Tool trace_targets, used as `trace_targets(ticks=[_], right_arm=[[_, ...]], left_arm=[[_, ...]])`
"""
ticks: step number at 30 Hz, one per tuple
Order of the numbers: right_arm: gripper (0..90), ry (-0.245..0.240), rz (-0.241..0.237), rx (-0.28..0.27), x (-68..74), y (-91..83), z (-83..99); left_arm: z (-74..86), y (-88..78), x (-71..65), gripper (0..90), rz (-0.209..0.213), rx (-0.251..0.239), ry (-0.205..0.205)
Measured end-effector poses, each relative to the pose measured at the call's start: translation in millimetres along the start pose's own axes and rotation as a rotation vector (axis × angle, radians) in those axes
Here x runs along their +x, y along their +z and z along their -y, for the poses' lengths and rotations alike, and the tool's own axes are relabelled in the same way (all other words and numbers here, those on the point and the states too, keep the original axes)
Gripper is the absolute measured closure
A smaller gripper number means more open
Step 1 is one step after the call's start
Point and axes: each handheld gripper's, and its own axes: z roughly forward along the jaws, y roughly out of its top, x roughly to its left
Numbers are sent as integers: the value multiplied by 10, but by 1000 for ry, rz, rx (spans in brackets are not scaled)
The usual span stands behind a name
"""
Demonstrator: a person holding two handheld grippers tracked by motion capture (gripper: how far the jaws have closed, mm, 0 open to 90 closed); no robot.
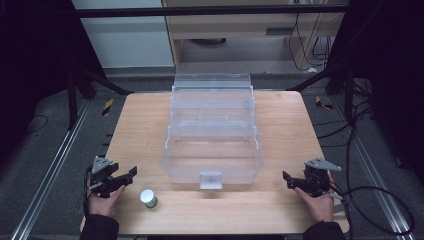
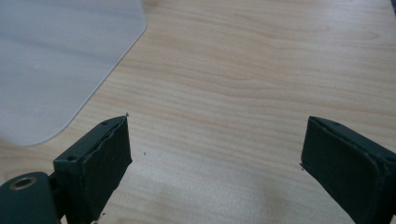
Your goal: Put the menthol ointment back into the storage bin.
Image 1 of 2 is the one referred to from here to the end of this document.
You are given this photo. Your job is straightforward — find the white cabinet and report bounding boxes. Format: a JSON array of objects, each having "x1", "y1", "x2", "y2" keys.
[{"x1": 71, "y1": 0, "x2": 175, "y2": 69}]

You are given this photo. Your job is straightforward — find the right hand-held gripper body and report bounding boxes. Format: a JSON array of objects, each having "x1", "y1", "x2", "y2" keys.
[{"x1": 301, "y1": 157, "x2": 343, "y2": 198}]

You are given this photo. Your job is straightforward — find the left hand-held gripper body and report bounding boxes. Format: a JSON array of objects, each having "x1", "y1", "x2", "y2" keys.
[{"x1": 87, "y1": 155, "x2": 120, "y2": 198}]

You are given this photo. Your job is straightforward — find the aluminium floor rail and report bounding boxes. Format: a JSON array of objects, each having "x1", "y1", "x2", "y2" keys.
[
  {"x1": 9, "y1": 99, "x2": 92, "y2": 240},
  {"x1": 328, "y1": 96, "x2": 418, "y2": 240}
]

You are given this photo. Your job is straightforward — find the thin black floor cable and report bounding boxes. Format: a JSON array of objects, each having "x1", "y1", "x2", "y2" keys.
[{"x1": 25, "y1": 114, "x2": 50, "y2": 135}]

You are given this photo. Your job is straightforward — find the black horizontal bar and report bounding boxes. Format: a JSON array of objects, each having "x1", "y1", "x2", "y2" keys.
[{"x1": 74, "y1": 4, "x2": 349, "y2": 19}]

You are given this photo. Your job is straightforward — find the yellow black tape marker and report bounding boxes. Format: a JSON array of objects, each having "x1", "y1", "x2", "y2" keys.
[
  {"x1": 101, "y1": 98, "x2": 115, "y2": 117},
  {"x1": 314, "y1": 95, "x2": 335, "y2": 111}
]

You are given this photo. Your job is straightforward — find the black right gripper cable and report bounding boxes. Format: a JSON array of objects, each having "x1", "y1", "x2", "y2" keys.
[{"x1": 328, "y1": 181, "x2": 416, "y2": 236}]

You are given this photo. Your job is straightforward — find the black hanging cables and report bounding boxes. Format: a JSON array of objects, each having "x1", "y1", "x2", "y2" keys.
[{"x1": 288, "y1": 13, "x2": 336, "y2": 73}]

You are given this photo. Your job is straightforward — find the black metal stand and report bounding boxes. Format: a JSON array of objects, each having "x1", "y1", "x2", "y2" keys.
[
  {"x1": 286, "y1": 49, "x2": 356, "y2": 121},
  {"x1": 63, "y1": 49, "x2": 134, "y2": 132}
]

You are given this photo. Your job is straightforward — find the clear plastic storage box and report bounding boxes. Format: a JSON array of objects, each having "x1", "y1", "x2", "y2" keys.
[{"x1": 160, "y1": 72, "x2": 265, "y2": 191}]

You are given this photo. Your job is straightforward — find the person's right hand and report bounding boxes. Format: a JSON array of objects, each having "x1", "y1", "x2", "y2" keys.
[{"x1": 293, "y1": 173, "x2": 336, "y2": 223}]

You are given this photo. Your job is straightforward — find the person's left hand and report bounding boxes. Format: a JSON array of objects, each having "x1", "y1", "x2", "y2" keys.
[{"x1": 86, "y1": 184, "x2": 127, "y2": 218}]

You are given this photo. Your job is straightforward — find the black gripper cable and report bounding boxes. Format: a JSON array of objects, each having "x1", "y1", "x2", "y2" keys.
[
  {"x1": 82, "y1": 165, "x2": 94, "y2": 216},
  {"x1": 328, "y1": 181, "x2": 416, "y2": 236}
]

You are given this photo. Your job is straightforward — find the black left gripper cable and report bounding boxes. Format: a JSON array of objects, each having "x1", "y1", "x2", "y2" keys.
[{"x1": 82, "y1": 165, "x2": 94, "y2": 216}]

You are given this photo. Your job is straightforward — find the light wooden cabinet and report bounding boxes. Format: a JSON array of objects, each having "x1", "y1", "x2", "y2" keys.
[{"x1": 162, "y1": 0, "x2": 346, "y2": 73}]

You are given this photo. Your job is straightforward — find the black floor cables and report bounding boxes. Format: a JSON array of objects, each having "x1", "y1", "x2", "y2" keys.
[{"x1": 313, "y1": 78, "x2": 379, "y2": 188}]

